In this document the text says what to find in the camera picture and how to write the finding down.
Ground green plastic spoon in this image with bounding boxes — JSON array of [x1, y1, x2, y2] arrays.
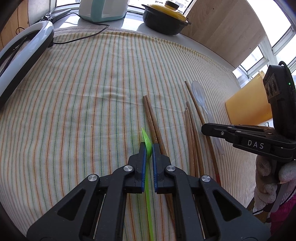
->
[[142, 128, 154, 240]]

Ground clear plastic spoon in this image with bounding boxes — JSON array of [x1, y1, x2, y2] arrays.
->
[[191, 81, 225, 155]]

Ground pink sleeve forearm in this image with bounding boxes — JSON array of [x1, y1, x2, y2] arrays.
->
[[270, 194, 295, 235]]

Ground right gloved hand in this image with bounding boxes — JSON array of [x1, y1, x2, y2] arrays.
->
[[253, 156, 295, 212]]

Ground yellow plastic bin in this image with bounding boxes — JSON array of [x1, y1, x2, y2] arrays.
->
[[225, 71, 273, 126]]

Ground striped table cloth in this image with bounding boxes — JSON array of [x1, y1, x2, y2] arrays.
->
[[1, 28, 240, 240]]

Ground light oak wood board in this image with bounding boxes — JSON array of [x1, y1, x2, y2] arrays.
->
[[181, 0, 267, 68]]

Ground black pot yellow lid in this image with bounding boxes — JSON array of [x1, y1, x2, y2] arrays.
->
[[142, 1, 191, 36]]

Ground black scissors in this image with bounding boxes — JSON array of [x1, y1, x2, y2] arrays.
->
[[41, 9, 71, 23]]

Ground white teal electric cooker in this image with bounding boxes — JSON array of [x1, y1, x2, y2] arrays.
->
[[78, 0, 129, 23]]

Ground pine wood board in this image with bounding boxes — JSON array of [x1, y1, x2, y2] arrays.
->
[[0, 0, 29, 50]]

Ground ring light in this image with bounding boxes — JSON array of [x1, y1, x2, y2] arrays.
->
[[1, 21, 54, 106]]

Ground black power cable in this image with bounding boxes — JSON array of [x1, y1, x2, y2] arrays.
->
[[52, 11, 110, 45]]

